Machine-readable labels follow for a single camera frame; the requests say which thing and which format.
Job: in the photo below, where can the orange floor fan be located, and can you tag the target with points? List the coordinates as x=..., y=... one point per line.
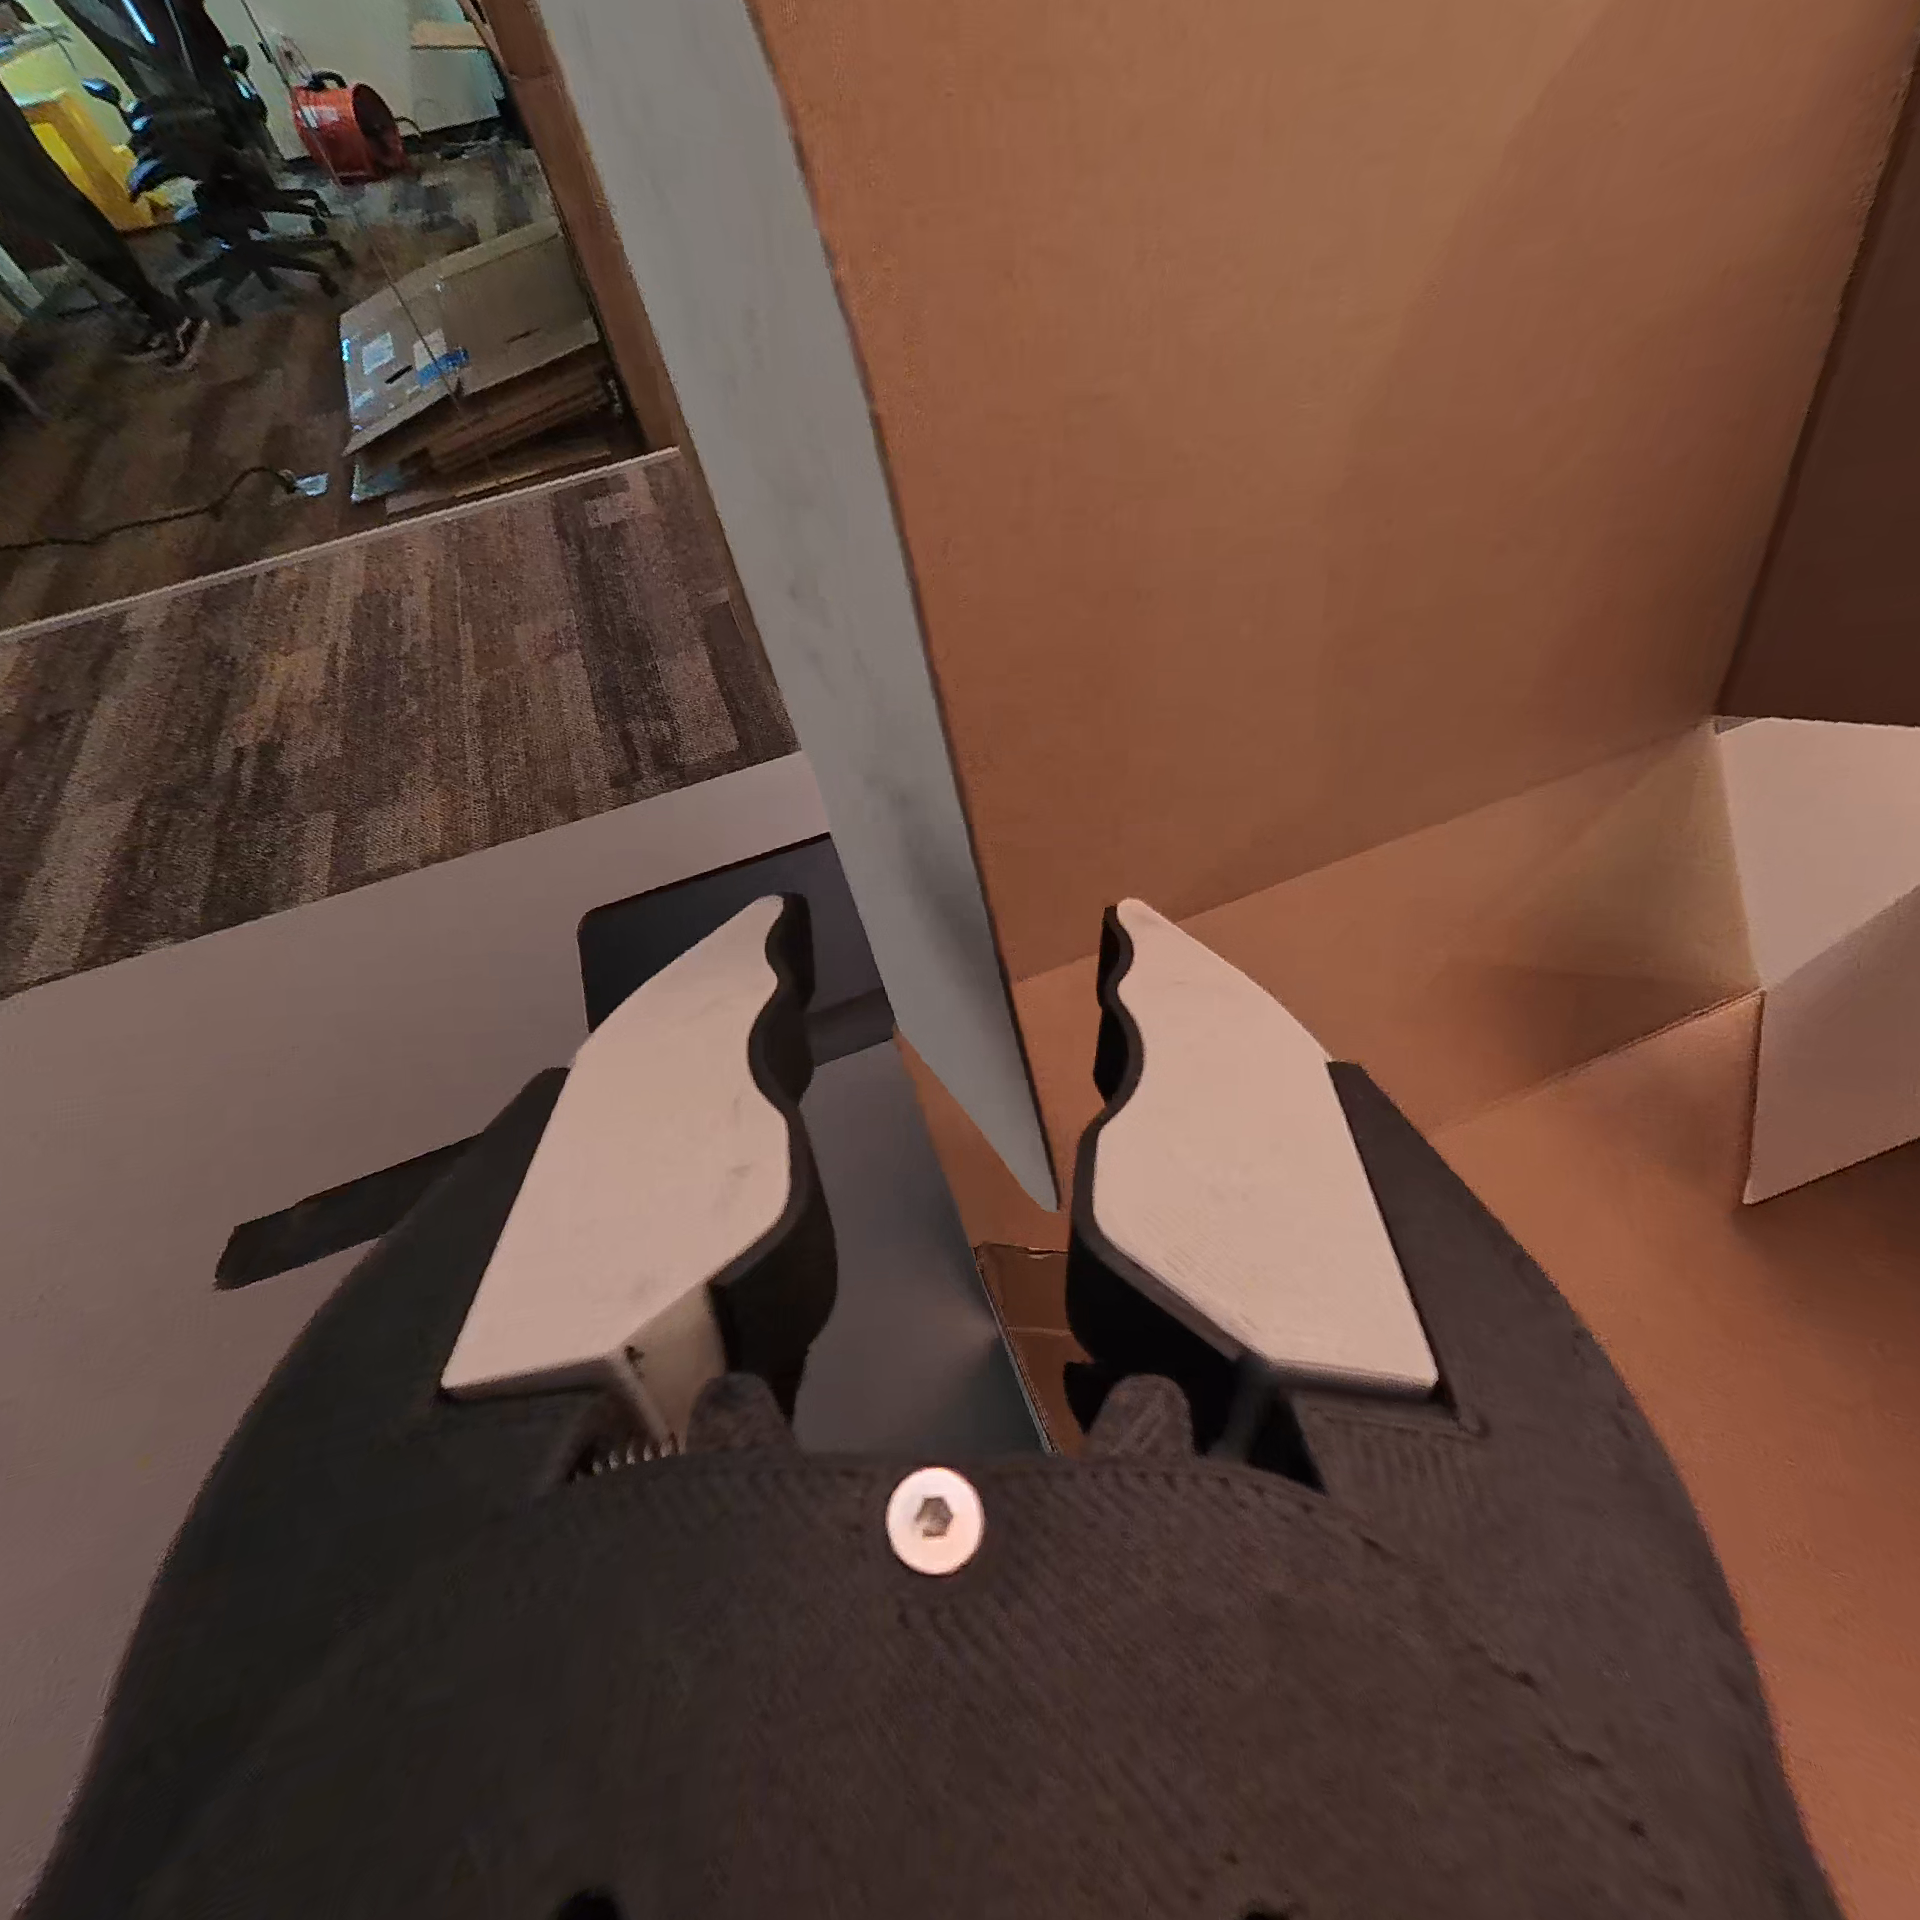
x=347, y=126

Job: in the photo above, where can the large brown cardboard box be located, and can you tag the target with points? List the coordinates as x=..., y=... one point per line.
x=1319, y=495

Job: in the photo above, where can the small white box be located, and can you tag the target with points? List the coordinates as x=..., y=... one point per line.
x=1836, y=961

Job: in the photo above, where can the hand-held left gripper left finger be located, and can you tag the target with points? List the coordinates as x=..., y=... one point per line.
x=646, y=1171

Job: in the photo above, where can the flattened cardboard boxes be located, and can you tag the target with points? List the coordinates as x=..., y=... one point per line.
x=466, y=360

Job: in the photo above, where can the black office chair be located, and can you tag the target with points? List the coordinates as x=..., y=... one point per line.
x=222, y=181

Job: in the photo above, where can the yellow cabinet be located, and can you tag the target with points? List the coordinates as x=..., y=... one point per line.
x=73, y=150

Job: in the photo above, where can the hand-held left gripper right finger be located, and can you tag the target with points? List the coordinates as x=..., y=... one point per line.
x=1246, y=1183

